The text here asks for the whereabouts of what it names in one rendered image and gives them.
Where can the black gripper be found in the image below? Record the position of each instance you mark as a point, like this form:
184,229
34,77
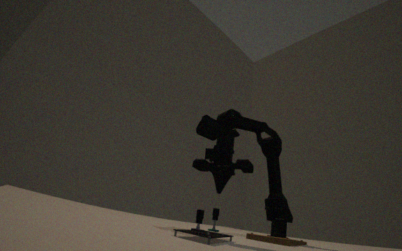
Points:
223,173

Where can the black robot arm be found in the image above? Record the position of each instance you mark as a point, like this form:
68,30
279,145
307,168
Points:
276,204

